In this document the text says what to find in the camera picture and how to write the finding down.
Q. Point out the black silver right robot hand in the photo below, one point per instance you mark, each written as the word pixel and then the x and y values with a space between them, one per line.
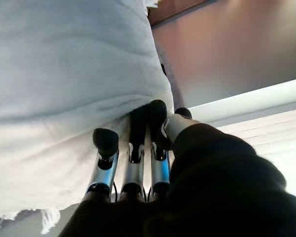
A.
pixel 224 185

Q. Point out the white fringed cushion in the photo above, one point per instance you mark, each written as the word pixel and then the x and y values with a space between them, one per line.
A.
pixel 64 86

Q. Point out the glossy brown cabinet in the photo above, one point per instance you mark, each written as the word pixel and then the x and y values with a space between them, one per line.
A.
pixel 236 49

